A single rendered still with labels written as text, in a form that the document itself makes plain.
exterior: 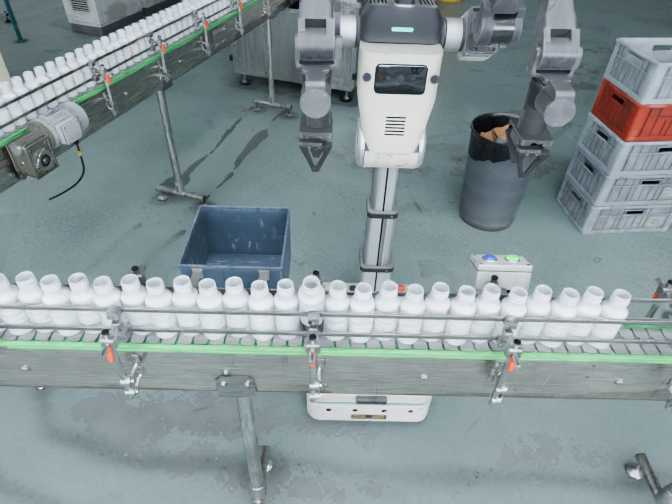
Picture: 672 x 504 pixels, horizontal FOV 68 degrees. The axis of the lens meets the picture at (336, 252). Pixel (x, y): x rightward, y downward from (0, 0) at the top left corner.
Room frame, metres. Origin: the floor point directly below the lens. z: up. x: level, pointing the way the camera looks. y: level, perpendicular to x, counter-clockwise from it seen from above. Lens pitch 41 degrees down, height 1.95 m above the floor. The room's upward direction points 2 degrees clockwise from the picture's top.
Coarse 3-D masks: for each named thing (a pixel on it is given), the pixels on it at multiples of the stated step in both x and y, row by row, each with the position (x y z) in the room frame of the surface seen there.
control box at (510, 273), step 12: (480, 264) 0.95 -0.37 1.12; (492, 264) 0.95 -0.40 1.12; (504, 264) 0.95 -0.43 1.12; (516, 264) 0.95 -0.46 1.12; (528, 264) 0.96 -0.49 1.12; (468, 276) 0.99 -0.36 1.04; (480, 276) 0.93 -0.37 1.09; (504, 276) 0.94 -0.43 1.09; (516, 276) 0.94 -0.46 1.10; (528, 276) 0.94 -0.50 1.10; (480, 288) 0.92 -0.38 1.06
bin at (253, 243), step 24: (216, 216) 1.39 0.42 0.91; (240, 216) 1.39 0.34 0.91; (264, 216) 1.39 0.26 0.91; (288, 216) 1.35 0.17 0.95; (192, 240) 1.24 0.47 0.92; (216, 240) 1.39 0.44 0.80; (240, 240) 1.39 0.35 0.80; (264, 240) 1.39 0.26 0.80; (288, 240) 1.32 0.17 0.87; (192, 264) 1.19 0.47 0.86; (216, 264) 1.33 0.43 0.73; (240, 264) 1.34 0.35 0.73; (264, 264) 1.34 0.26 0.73; (288, 264) 1.29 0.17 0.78
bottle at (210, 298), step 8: (208, 280) 0.81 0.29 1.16; (200, 288) 0.78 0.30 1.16; (208, 288) 0.81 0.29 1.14; (216, 288) 0.80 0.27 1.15; (200, 296) 0.78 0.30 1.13; (208, 296) 0.78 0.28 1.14; (216, 296) 0.79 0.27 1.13; (200, 304) 0.77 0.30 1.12; (208, 304) 0.77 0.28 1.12; (216, 304) 0.77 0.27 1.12; (208, 320) 0.76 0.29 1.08; (216, 320) 0.77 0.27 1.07; (224, 320) 0.79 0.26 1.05; (208, 328) 0.77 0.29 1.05; (216, 328) 0.77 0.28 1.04; (224, 328) 0.78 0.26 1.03; (208, 336) 0.77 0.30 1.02; (216, 336) 0.77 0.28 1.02
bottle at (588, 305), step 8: (592, 288) 0.84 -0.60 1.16; (584, 296) 0.82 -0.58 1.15; (592, 296) 0.81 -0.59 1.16; (600, 296) 0.81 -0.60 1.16; (576, 304) 0.82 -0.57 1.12; (584, 304) 0.81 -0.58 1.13; (592, 304) 0.80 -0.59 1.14; (584, 312) 0.80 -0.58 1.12; (592, 312) 0.80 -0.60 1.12; (600, 312) 0.80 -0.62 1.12; (576, 328) 0.80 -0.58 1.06; (584, 328) 0.79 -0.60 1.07; (568, 336) 0.80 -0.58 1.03; (576, 336) 0.79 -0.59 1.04; (584, 336) 0.79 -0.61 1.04; (576, 344) 0.79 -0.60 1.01
